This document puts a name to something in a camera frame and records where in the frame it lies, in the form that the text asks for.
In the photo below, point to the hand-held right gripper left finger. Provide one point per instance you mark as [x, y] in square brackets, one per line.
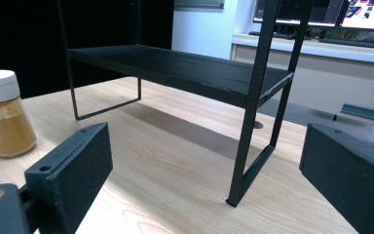
[71, 175]

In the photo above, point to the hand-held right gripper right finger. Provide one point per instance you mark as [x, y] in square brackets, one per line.
[347, 169]

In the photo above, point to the spice jar with white lid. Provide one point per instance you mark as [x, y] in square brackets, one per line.
[5, 120]

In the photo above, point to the black metal shelf rack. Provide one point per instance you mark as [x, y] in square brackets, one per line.
[188, 71]

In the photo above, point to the white desk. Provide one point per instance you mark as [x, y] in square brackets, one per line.
[331, 65]

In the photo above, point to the black curtain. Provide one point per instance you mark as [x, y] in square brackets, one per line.
[39, 35]

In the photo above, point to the black keyboard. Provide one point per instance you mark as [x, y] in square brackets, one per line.
[274, 34]

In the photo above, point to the computer monitor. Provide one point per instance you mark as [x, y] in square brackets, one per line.
[331, 11]

